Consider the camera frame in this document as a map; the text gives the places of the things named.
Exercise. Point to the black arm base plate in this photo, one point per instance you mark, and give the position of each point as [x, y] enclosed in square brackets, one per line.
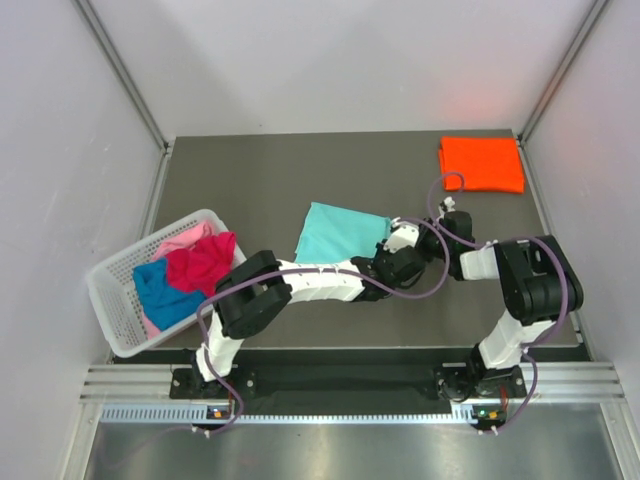
[433, 373]

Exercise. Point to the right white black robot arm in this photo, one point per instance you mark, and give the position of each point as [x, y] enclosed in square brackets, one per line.
[539, 287]

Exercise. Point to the pink t-shirt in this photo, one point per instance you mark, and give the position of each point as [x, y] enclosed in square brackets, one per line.
[185, 240]

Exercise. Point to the slotted grey cable duct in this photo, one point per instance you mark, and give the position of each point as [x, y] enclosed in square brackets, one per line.
[217, 415]

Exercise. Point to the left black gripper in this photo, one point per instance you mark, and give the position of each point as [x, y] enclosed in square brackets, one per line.
[380, 251]

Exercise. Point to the magenta t-shirt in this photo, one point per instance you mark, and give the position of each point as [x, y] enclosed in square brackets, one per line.
[204, 265]

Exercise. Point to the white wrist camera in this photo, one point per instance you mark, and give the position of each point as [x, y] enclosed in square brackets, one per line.
[402, 234]
[446, 206]

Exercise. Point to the right aluminium corner post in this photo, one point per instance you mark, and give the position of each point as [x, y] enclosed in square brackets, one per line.
[594, 14]

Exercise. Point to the blue t-shirt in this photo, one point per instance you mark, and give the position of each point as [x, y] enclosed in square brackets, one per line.
[163, 305]

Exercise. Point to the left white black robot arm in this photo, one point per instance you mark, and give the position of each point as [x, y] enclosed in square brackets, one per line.
[253, 294]

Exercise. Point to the aluminium corner post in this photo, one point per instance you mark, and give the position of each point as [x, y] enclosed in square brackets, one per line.
[99, 32]
[594, 14]

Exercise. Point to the white plastic laundry basket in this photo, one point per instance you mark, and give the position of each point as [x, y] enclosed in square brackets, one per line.
[114, 297]

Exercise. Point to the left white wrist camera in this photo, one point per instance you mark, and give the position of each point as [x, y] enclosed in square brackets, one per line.
[402, 234]

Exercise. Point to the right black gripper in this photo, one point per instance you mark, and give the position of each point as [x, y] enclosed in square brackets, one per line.
[421, 240]

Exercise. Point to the teal t-shirt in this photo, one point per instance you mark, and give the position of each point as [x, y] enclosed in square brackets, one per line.
[333, 234]

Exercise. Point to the aluminium front rail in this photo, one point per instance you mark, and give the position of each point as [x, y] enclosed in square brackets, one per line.
[558, 382]

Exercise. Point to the left aluminium corner post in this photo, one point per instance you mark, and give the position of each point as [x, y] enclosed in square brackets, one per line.
[99, 32]

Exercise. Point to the folded orange t-shirt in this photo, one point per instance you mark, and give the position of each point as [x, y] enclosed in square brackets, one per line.
[481, 165]

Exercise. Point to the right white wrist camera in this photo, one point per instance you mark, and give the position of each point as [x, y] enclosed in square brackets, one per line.
[446, 206]

